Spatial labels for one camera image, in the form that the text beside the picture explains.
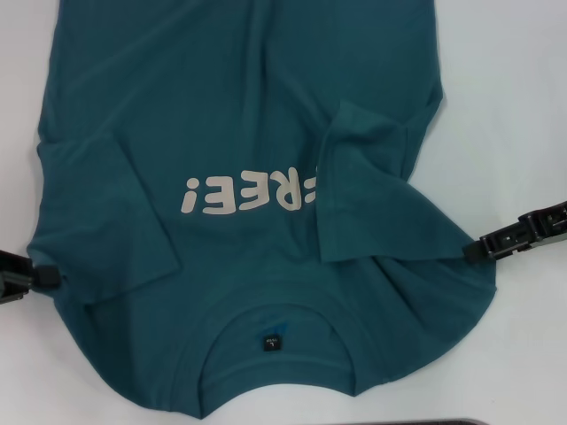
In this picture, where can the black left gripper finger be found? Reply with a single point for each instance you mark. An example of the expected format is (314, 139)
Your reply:
(48, 275)
(13, 290)

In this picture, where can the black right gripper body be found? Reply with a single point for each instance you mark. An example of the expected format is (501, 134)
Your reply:
(551, 221)

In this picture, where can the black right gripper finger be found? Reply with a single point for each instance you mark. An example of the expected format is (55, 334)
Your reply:
(473, 253)

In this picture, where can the teal blue printed t-shirt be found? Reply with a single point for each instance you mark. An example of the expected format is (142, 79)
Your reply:
(221, 110)

